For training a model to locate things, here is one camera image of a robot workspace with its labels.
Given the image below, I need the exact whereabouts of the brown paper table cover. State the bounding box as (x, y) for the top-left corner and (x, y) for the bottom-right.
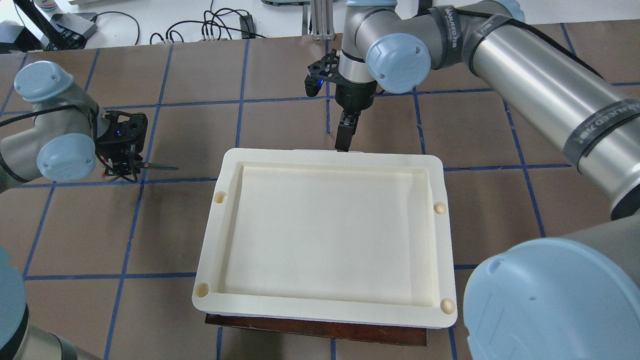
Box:
(1, 36), (639, 360)

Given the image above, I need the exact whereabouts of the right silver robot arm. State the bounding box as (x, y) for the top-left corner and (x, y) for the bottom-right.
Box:
(335, 0), (639, 360)

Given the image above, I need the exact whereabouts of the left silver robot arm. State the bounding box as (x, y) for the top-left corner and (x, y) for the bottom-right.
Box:
(0, 61), (150, 360)

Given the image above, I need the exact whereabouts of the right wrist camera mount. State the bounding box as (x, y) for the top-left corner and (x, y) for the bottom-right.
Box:
(304, 48), (341, 97)

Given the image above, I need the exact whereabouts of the dark wooden drawer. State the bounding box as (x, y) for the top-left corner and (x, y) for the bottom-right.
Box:
(205, 313), (429, 347)

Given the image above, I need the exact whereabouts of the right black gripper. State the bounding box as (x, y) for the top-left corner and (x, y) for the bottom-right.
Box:
(334, 80), (378, 152)

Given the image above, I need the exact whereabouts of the cream plastic tray cabinet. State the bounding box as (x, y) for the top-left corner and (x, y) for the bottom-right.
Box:
(192, 148), (458, 329)

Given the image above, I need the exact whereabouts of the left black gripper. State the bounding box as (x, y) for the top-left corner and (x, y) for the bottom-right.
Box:
(94, 111), (149, 176)

